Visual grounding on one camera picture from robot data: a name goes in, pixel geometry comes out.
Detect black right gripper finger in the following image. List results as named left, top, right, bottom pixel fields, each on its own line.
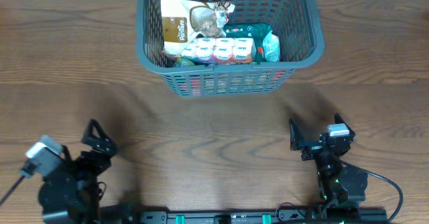
left=334, top=113, right=350, bottom=129
left=289, top=118, right=305, bottom=151

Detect light blue tissue pack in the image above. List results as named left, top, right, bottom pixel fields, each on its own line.
left=262, top=31, right=280, bottom=62

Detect green lid jar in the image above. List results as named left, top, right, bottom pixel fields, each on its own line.
left=174, top=58, right=196, bottom=68

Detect multipack of small cartons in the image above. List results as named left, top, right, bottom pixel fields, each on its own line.
left=180, top=38, right=257, bottom=65

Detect beige pouch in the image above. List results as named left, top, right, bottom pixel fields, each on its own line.
left=161, top=0, right=235, bottom=60

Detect red spaghetti packet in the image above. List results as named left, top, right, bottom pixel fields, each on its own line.
left=164, top=70, right=295, bottom=97

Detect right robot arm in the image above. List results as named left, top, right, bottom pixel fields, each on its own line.
left=289, top=113, right=368, bottom=219

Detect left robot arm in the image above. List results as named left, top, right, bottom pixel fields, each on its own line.
left=38, top=119, right=117, bottom=223

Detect green coffee bag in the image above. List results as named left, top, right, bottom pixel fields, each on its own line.
left=223, top=23, right=273, bottom=63

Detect grey plastic basket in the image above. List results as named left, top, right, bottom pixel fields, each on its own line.
left=136, top=0, right=325, bottom=97

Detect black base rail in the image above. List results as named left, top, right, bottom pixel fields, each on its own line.
left=100, top=207, right=389, bottom=224

